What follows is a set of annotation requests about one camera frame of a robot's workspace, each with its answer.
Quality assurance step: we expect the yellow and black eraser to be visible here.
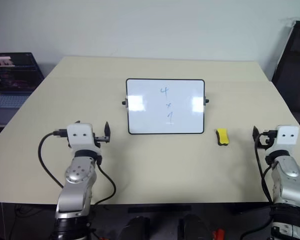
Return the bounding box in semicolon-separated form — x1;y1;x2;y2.
215;127;231;147

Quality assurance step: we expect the small red object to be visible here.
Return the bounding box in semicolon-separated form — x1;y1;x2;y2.
211;229;225;240

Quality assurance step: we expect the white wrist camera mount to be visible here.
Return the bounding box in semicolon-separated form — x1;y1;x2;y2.
275;125;300;153
66;122;96;151

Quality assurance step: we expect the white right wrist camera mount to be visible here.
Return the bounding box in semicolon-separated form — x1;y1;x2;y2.
275;125;300;153

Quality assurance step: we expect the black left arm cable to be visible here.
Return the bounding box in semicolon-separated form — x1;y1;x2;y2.
37;128;117;206

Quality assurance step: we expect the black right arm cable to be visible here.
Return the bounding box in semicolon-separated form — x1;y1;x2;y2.
254;146;277;204

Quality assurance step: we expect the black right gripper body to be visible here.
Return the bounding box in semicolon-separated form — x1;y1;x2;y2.
256;129;278;151

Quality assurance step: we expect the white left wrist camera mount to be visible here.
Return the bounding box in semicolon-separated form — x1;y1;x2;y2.
66;122;96;151

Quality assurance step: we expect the black-framed tabletop whiteboard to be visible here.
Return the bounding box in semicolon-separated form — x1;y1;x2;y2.
121;78;211;136

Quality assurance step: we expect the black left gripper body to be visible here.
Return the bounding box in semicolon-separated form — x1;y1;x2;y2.
93;133;111;149

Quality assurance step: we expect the open laptop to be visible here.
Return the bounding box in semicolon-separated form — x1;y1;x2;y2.
0;51;45;126

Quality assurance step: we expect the dark rounded shape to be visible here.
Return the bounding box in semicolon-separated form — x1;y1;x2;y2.
117;215;151;240

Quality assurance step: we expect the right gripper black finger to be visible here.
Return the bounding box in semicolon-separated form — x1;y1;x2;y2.
252;125;261;144

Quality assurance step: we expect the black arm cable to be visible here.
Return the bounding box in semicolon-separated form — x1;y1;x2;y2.
254;146;277;204
37;128;117;206

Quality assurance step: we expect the black office chair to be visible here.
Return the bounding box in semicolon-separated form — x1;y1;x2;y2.
270;20;300;142

